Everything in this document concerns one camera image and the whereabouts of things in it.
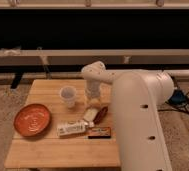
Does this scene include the blue device on floor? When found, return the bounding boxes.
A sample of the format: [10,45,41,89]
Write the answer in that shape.
[168,89,187,106]

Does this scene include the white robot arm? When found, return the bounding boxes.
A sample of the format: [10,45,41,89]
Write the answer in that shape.
[81,61,174,171]

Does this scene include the white plastic bottle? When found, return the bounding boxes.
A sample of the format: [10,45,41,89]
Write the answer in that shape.
[57,120,94,137]

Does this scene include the orange plate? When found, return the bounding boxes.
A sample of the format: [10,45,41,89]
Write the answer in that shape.
[13,104,51,137]

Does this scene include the red brown sausage toy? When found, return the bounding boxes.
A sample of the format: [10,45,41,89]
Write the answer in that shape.
[94,106,108,124]

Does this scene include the clear plastic cup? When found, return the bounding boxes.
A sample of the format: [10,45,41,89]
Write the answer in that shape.
[59,86,77,108]

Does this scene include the wooden table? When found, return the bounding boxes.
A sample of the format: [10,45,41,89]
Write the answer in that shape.
[4,79,120,169]

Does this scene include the white sponge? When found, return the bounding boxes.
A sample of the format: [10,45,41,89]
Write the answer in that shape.
[83,108,98,122]

